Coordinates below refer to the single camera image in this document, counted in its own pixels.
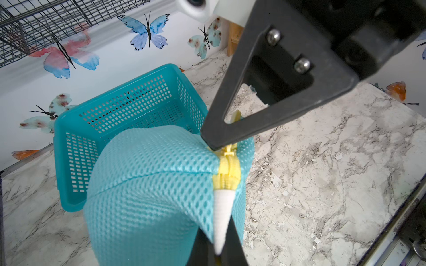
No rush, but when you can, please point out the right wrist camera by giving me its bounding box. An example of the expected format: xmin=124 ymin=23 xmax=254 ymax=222
xmin=175 ymin=0 xmax=255 ymax=27

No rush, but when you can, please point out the black wire wall basket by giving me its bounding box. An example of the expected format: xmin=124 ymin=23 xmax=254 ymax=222
xmin=1 ymin=0 xmax=146 ymax=67

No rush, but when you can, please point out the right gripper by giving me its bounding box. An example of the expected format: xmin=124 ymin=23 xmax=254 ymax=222
xmin=200 ymin=1 xmax=426 ymax=150

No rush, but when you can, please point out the teal mesh laundry bag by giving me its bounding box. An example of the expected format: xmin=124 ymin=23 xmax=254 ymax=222
xmin=84 ymin=125 xmax=255 ymax=266

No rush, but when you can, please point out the wooden zigzag shelf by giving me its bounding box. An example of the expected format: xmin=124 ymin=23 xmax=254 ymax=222
xmin=227 ymin=22 xmax=244 ymax=57

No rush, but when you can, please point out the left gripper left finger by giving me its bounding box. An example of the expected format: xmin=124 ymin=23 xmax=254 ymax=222
xmin=186 ymin=229 xmax=213 ymax=266

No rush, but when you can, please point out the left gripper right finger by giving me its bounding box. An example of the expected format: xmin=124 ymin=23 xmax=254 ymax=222
xmin=221 ymin=218 xmax=249 ymax=266

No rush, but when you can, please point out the teal plastic basket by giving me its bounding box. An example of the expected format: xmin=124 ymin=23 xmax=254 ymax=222
xmin=53 ymin=64 xmax=207 ymax=212

